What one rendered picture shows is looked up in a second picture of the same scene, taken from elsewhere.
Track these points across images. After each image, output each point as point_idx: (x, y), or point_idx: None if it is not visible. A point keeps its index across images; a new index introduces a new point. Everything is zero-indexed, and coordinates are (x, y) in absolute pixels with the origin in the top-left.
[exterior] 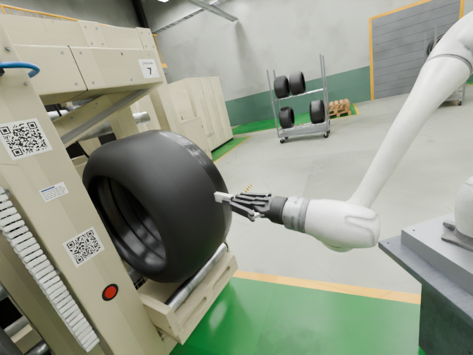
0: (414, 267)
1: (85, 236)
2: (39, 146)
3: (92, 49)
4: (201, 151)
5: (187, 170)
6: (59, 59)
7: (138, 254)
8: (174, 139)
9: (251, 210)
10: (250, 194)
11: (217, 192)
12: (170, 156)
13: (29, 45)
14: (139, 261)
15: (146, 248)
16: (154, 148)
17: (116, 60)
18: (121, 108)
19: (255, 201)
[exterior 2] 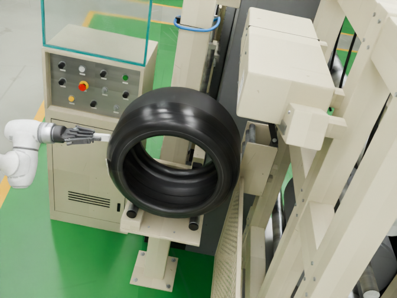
0: None
1: None
2: None
3: (247, 36)
4: (124, 122)
5: (124, 113)
6: (246, 32)
7: (204, 186)
8: (143, 106)
9: (77, 126)
10: (81, 138)
11: (107, 135)
12: (135, 103)
13: (249, 16)
14: (187, 172)
15: (202, 192)
16: (147, 96)
17: (244, 55)
18: None
19: (75, 130)
